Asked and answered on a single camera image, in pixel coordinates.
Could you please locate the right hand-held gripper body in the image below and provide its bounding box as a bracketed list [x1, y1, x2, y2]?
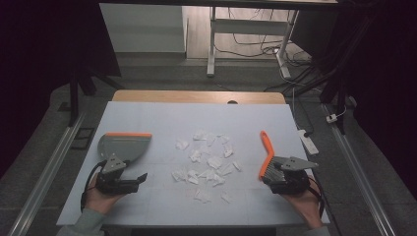
[268, 155, 320, 196]

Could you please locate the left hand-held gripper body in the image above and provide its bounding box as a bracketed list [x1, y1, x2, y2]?
[95, 152, 141, 196]

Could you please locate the grey dustpan with orange edge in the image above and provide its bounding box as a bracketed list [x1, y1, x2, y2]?
[97, 132, 153, 165]

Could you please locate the orange brush with grey bristles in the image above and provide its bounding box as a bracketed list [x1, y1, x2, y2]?
[258, 130, 287, 185]

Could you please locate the pile of white paper scraps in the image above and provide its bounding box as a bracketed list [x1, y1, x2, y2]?
[171, 130, 243, 205]

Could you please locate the person's left hand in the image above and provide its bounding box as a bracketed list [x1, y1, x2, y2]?
[84, 174, 128, 215]

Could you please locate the person's right hand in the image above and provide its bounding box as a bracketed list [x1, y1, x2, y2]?
[280, 178, 325, 230]

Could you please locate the white power strip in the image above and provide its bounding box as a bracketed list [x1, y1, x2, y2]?
[297, 129, 320, 156]

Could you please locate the black stand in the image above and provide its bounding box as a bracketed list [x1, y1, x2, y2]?
[288, 16, 377, 136]
[66, 63, 123, 128]

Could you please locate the wooden table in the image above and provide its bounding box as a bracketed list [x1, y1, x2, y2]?
[111, 89, 287, 105]

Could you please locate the white cabinet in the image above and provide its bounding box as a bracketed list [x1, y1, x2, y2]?
[98, 3, 189, 54]

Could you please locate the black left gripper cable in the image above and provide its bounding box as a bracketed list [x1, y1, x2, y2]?
[80, 159, 108, 211]

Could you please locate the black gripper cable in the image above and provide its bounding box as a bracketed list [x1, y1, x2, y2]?
[307, 176, 327, 218]
[80, 159, 108, 211]

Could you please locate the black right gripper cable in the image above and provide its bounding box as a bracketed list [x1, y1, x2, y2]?
[307, 176, 327, 218]

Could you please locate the aluminium rail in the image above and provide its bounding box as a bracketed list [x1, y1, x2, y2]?
[322, 103, 396, 236]
[7, 112, 88, 236]

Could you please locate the tangle of floor cables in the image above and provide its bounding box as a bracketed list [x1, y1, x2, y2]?
[214, 7, 313, 93]

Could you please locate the white desk frame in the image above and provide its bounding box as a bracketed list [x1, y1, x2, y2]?
[206, 6, 300, 80]

